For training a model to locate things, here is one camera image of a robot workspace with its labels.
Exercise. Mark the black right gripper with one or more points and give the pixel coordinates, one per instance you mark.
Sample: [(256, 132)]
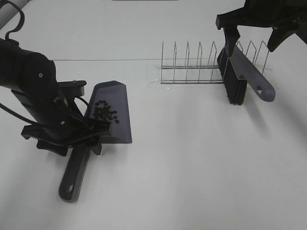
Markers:
[(283, 15)]

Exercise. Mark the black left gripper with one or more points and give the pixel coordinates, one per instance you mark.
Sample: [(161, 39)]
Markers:
[(59, 125)]

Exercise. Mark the pile of coffee beans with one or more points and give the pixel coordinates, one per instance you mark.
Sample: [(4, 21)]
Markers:
[(103, 111)]

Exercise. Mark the grey plastic dustpan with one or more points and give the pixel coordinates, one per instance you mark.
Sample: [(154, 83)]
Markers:
[(116, 94)]

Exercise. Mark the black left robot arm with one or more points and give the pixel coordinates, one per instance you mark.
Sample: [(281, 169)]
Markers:
[(27, 73)]

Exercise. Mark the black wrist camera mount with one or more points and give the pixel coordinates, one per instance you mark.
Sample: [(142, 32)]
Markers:
[(74, 88)]

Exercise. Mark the metal wire dish rack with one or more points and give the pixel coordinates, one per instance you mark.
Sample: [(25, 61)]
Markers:
[(198, 65)]

